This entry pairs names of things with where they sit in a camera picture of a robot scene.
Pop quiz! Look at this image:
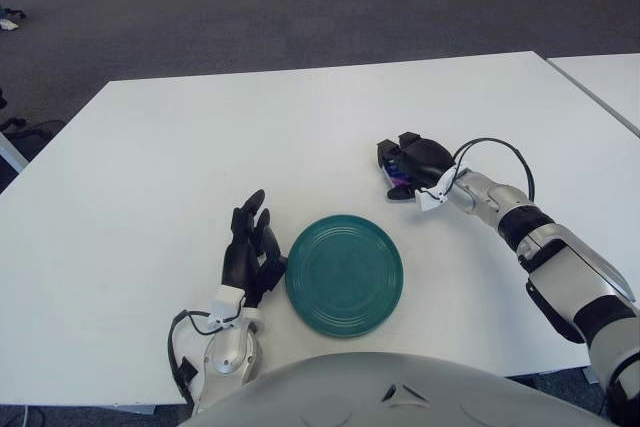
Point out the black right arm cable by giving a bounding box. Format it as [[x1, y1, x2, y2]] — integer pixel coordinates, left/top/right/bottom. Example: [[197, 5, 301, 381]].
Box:
[[449, 137, 535, 203]]

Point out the white table leg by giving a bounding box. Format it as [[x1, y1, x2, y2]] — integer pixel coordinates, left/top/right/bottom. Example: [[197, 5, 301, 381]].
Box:
[[0, 130, 30, 176]]

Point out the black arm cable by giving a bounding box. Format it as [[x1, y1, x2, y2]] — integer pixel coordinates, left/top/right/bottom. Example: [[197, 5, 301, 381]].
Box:
[[449, 137, 535, 203], [167, 309, 226, 413]]

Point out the blue purple gum pack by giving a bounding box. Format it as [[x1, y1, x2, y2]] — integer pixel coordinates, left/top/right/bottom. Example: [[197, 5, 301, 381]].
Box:
[[380, 159, 414, 191]]

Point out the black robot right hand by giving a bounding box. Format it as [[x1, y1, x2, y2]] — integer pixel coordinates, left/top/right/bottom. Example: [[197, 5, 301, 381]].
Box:
[[374, 131, 457, 202]]

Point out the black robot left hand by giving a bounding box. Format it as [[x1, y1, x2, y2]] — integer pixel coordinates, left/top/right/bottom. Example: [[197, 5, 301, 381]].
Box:
[[221, 189, 290, 308]]

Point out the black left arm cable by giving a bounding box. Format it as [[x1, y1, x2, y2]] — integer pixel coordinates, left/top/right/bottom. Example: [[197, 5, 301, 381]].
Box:
[[167, 309, 226, 413]]

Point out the green round plate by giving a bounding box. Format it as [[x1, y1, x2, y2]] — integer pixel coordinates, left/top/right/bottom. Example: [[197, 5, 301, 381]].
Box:
[[284, 214, 404, 339]]

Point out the grey robot torso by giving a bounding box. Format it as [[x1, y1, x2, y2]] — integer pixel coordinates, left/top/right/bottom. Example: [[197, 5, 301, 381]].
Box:
[[182, 351, 619, 427]]

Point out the white table frame beam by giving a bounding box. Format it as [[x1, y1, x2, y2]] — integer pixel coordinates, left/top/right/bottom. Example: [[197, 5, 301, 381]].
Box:
[[582, 365, 609, 387]]

